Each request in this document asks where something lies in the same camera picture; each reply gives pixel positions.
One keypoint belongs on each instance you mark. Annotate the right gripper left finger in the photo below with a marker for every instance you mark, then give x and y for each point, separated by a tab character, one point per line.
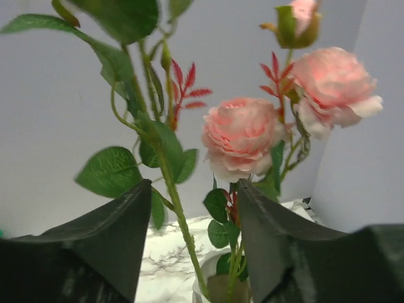
93	258

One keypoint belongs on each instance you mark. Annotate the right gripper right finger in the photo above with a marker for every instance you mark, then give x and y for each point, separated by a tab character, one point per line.
291	259

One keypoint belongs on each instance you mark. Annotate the cream rose stem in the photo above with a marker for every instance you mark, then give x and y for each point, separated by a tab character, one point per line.
131	22

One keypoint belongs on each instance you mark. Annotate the pink rose stem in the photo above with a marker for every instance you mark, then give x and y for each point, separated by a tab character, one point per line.
251	137

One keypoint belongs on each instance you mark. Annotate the white ribbed vase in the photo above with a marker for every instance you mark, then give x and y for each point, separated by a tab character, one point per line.
215	270

